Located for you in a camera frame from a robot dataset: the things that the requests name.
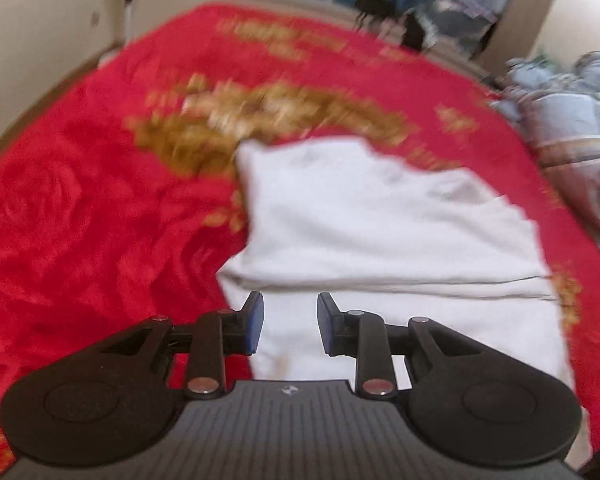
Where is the red floral blanket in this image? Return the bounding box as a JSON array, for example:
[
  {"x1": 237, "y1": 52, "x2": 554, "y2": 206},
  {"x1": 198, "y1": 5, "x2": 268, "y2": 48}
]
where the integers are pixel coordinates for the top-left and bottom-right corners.
[{"x1": 0, "y1": 2, "x2": 600, "y2": 480}]

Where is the black and white cloth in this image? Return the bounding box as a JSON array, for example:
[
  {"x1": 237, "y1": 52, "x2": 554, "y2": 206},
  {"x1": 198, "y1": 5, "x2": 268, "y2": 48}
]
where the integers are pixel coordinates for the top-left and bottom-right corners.
[{"x1": 401, "y1": 9, "x2": 430, "y2": 52}]

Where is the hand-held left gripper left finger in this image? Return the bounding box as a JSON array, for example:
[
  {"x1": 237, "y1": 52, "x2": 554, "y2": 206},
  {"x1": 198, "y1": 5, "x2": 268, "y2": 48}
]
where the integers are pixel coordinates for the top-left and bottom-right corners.
[{"x1": 100, "y1": 291, "x2": 265, "y2": 401}]

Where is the plaid quilt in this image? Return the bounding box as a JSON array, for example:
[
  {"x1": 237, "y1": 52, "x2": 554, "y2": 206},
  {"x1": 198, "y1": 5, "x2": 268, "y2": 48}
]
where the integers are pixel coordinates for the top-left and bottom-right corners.
[{"x1": 490, "y1": 50, "x2": 600, "y2": 235}]

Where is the clear plastic storage box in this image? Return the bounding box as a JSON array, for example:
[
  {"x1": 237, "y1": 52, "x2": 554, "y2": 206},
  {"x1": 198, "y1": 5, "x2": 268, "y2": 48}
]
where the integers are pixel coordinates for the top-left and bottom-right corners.
[{"x1": 417, "y1": 0, "x2": 511, "y2": 57}]

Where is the white garment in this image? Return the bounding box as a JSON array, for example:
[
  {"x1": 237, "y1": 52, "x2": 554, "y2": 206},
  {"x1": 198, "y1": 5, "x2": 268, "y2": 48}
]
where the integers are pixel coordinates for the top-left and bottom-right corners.
[{"x1": 215, "y1": 137, "x2": 595, "y2": 467}]

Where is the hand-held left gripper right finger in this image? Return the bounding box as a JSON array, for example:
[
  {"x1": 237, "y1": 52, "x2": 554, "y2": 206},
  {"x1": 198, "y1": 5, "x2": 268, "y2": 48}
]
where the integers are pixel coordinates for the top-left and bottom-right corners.
[{"x1": 317, "y1": 291, "x2": 481, "y2": 402}]

